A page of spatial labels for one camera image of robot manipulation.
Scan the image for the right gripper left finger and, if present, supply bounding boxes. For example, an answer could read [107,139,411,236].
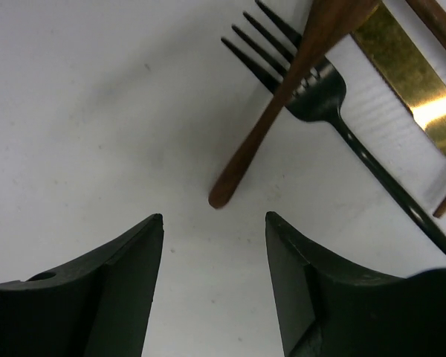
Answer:
[0,213,164,356]

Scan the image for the gold knife dark handle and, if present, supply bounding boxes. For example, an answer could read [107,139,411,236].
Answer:
[352,3,446,157]

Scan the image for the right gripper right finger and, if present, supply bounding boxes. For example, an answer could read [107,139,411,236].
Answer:
[265,212,446,356]

